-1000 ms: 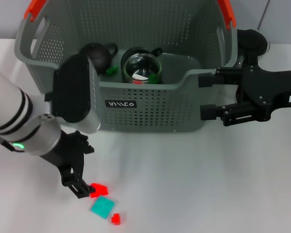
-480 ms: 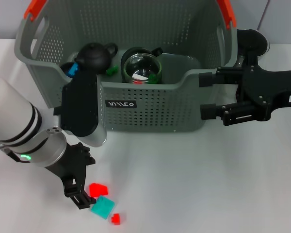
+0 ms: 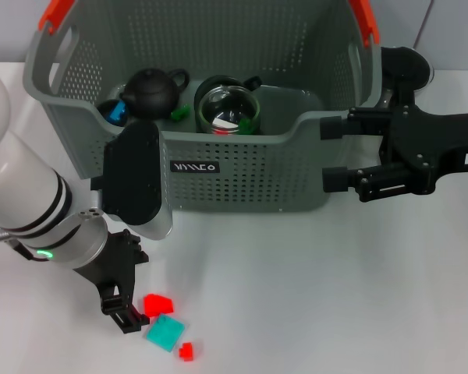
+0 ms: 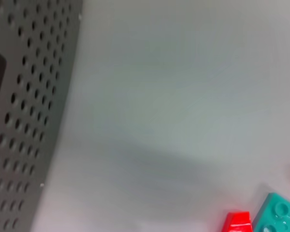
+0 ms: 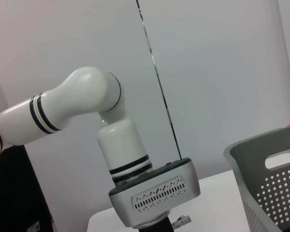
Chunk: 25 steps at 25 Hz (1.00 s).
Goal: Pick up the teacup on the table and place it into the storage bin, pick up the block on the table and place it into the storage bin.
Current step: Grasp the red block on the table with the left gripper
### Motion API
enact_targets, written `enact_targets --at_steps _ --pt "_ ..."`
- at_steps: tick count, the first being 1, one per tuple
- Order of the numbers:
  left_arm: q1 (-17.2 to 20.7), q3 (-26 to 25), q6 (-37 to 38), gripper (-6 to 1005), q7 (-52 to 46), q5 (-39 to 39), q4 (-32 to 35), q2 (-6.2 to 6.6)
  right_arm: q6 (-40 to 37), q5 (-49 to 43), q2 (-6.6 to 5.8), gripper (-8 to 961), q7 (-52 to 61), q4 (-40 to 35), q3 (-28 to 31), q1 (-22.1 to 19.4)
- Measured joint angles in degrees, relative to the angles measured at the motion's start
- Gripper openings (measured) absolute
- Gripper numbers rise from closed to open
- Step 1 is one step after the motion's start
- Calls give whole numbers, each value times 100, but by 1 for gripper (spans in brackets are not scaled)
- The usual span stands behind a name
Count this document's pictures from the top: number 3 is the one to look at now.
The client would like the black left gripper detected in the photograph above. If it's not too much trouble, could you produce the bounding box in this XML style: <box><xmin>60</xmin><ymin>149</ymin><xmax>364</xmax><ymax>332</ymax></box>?
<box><xmin>72</xmin><ymin>228</ymin><xmax>151</xmax><ymax>336</ymax></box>

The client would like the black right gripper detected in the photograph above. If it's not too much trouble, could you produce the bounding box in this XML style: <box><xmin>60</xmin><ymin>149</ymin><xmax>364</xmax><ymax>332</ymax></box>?
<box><xmin>319</xmin><ymin>103</ymin><xmax>468</xmax><ymax>203</ymax></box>

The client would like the large red toy brick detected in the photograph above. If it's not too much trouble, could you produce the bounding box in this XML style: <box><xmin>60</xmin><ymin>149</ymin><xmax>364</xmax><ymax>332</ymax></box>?
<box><xmin>143</xmin><ymin>294</ymin><xmax>176</xmax><ymax>317</ymax></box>

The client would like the cyan toy plate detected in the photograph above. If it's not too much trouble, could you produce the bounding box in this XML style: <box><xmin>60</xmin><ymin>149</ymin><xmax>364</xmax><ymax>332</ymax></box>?
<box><xmin>145</xmin><ymin>314</ymin><xmax>186</xmax><ymax>351</ymax></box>

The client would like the long white toy brick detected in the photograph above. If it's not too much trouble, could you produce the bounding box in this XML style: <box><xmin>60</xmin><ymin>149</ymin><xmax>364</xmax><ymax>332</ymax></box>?
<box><xmin>212</xmin><ymin>115</ymin><xmax>239</xmax><ymax>132</ymax></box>

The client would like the green toy plate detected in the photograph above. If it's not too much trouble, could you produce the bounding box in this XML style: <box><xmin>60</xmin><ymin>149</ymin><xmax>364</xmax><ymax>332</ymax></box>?
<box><xmin>170</xmin><ymin>104</ymin><xmax>191</xmax><ymax>122</ymax></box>

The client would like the blue toy plate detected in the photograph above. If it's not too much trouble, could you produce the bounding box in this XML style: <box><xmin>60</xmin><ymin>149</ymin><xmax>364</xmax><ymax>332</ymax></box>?
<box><xmin>108</xmin><ymin>101</ymin><xmax>129</xmax><ymax>122</ymax></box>

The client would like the grey perforated storage bin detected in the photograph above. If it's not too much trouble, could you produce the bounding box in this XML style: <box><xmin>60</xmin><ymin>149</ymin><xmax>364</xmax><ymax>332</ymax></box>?
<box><xmin>22</xmin><ymin>0</ymin><xmax>383</xmax><ymax>214</ymax></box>

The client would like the small black ceramic teacup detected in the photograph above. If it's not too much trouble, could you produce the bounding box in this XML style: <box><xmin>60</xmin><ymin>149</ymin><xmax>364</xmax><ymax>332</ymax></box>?
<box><xmin>97</xmin><ymin>97</ymin><xmax>130</xmax><ymax>126</ymax></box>

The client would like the black ceramic teapot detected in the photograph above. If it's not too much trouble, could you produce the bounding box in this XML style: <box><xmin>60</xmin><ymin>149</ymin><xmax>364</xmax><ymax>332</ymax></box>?
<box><xmin>120</xmin><ymin>68</ymin><xmax>190</xmax><ymax>120</ymax></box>

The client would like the glass pitcher with black handle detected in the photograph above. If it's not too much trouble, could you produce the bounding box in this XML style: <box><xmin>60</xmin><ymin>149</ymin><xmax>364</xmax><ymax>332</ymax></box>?
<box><xmin>368</xmin><ymin>45</ymin><xmax>434</xmax><ymax>167</ymax></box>

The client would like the grey left gripper cable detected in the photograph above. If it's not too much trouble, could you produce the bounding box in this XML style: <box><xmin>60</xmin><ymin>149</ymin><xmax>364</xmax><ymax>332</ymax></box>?
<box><xmin>9</xmin><ymin>241</ymin><xmax>48</xmax><ymax>262</ymax></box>

